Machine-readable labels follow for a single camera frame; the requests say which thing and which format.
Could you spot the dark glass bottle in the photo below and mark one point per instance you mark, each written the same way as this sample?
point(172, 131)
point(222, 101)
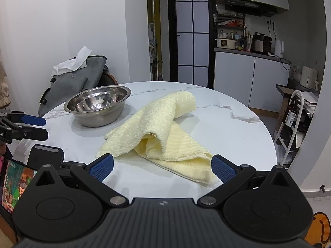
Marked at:
point(291, 115)

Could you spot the black kitchen shelf rack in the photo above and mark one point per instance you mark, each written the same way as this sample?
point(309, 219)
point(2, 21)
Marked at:
point(230, 22)

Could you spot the black phone stand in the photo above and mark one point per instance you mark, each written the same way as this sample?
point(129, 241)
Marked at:
point(45, 157)

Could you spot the grey felt bag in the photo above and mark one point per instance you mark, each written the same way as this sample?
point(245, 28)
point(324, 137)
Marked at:
point(75, 82)

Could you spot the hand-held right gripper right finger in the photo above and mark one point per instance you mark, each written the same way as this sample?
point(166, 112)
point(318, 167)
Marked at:
point(222, 170)

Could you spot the orange cartoon floor mat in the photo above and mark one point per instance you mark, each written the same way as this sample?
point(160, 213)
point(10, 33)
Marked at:
point(320, 227)

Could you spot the black kitchen appliance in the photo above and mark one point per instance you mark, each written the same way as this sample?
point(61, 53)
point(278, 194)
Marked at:
point(261, 44)

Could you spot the white plastic bag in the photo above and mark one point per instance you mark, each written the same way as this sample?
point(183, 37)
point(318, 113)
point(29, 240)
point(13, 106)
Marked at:
point(151, 38)

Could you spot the white electric kettle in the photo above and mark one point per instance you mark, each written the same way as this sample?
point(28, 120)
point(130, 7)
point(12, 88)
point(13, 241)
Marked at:
point(279, 49)

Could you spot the row of condiment bottles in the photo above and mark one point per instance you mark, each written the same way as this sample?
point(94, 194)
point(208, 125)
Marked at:
point(232, 35)

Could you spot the white rice cooker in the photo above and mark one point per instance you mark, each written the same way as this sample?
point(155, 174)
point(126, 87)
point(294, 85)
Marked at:
point(225, 44)

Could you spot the phone with lit screen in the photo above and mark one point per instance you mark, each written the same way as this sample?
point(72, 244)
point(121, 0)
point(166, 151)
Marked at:
point(15, 183)

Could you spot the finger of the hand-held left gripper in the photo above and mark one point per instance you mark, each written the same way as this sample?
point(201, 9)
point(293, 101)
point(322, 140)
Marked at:
point(33, 120)
point(33, 134)

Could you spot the white tissue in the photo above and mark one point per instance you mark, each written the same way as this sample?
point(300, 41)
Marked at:
point(75, 62)

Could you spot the black framed glass door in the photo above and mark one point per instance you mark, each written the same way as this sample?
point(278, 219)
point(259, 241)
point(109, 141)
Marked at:
point(186, 31)

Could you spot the white lower kitchen cabinet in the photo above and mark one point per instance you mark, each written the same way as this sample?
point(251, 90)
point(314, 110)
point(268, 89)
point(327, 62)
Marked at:
point(232, 77)

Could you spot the black range hood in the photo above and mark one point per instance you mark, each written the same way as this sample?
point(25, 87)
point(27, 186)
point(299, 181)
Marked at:
point(248, 5)

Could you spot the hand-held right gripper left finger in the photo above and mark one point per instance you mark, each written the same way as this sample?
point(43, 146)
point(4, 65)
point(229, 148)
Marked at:
point(102, 168)

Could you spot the pale yellow towel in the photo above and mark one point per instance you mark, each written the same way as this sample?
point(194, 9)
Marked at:
point(160, 124)

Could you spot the wall socket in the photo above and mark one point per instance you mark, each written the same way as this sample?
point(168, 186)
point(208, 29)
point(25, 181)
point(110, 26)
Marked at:
point(270, 22)

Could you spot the stack of papers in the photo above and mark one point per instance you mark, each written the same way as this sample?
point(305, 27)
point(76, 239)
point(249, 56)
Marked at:
point(309, 100)

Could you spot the dark chair with wooden rim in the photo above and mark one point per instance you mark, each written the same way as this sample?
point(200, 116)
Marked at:
point(110, 78)

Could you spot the stainless steel bowl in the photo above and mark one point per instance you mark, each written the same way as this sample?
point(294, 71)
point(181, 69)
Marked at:
point(103, 116)

